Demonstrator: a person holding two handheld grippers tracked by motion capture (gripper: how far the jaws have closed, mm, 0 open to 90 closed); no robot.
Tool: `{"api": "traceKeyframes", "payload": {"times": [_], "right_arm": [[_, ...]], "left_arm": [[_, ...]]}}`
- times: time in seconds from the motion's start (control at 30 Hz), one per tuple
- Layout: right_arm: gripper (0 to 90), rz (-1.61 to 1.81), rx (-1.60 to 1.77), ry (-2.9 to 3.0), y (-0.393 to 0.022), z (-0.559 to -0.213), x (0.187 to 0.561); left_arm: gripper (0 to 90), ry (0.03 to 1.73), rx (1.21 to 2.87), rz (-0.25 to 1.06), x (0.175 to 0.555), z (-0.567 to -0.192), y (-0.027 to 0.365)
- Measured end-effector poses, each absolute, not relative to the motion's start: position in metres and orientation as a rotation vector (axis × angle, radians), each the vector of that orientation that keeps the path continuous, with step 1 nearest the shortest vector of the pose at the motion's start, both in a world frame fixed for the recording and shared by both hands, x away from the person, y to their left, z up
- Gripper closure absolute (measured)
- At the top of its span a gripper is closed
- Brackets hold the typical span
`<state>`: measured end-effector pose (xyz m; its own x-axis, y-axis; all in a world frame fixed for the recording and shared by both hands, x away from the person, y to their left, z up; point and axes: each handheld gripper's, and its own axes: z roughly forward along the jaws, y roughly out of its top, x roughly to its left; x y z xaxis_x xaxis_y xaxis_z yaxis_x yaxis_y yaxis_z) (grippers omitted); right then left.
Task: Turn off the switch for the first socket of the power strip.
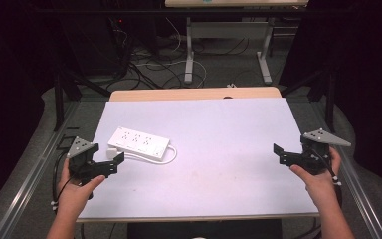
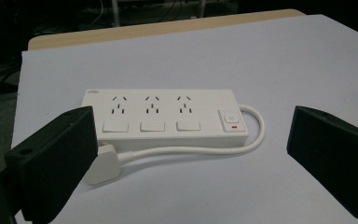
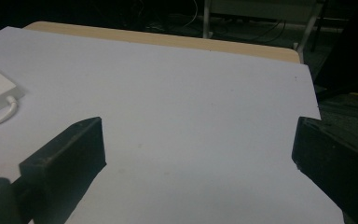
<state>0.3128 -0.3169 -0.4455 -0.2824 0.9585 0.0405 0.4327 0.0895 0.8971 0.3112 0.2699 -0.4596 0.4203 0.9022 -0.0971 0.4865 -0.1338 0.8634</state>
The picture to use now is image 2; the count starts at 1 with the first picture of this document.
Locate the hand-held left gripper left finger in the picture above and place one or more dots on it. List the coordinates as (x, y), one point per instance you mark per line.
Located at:
(56, 161)

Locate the metal stand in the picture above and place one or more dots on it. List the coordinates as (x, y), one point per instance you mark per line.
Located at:
(115, 12)

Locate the white power strip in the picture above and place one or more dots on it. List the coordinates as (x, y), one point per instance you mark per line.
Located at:
(167, 118)

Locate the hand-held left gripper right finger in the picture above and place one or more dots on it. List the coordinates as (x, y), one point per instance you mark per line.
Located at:
(332, 155)

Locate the white table mat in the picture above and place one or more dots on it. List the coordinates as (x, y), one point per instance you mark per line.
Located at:
(199, 56)

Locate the white power plug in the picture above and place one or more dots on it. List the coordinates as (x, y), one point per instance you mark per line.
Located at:
(104, 166)

